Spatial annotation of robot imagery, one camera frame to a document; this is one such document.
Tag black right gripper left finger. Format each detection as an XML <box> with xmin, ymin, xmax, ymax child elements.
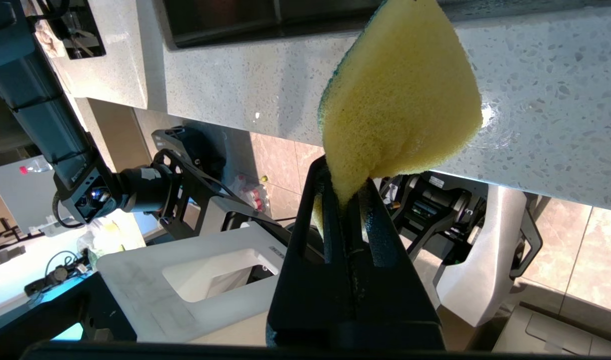
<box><xmin>266</xmin><ymin>155</ymin><xmax>357</xmax><ymax>350</ymax></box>

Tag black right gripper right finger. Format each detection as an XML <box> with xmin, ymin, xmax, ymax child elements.
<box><xmin>345</xmin><ymin>176</ymin><xmax>445</xmax><ymax>350</ymax></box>

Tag yellow green sponge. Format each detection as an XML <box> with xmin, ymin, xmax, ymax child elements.
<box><xmin>313</xmin><ymin>0</ymin><xmax>484</xmax><ymax>236</ymax></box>

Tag white black robot base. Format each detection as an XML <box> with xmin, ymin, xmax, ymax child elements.
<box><xmin>0</xmin><ymin>127</ymin><xmax>544</xmax><ymax>351</ymax></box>

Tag stainless steel sink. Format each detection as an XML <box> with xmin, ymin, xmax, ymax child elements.
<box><xmin>160</xmin><ymin>0</ymin><xmax>386</xmax><ymax>50</ymax></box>

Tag black induction cooktop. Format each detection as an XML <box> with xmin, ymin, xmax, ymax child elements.
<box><xmin>50</xmin><ymin>0</ymin><xmax>107</xmax><ymax>60</ymax></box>

